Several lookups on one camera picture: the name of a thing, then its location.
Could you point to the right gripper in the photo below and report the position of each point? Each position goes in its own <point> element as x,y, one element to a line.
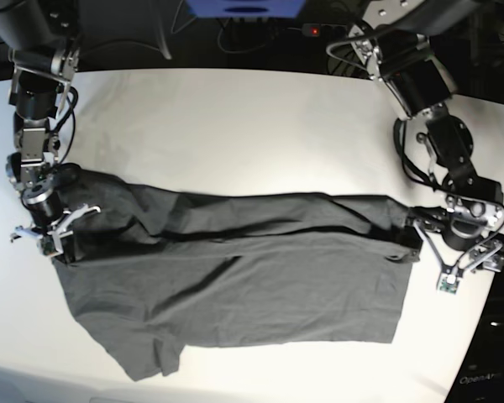
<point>45,207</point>

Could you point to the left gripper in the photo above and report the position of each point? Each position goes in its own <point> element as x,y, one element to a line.
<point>467,222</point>

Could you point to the grey T-shirt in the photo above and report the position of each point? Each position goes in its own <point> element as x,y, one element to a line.
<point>155,271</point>

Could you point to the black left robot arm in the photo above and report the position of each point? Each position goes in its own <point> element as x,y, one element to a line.
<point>392,42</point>

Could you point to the black OpenArm labelled box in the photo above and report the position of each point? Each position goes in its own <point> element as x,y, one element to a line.
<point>481,375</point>

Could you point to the black power strip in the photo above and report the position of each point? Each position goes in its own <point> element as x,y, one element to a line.
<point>325,31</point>

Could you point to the blue plastic box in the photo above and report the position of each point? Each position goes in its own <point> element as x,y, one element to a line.
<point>246,8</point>

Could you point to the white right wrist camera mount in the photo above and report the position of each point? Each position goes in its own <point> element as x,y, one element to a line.
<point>50,235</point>

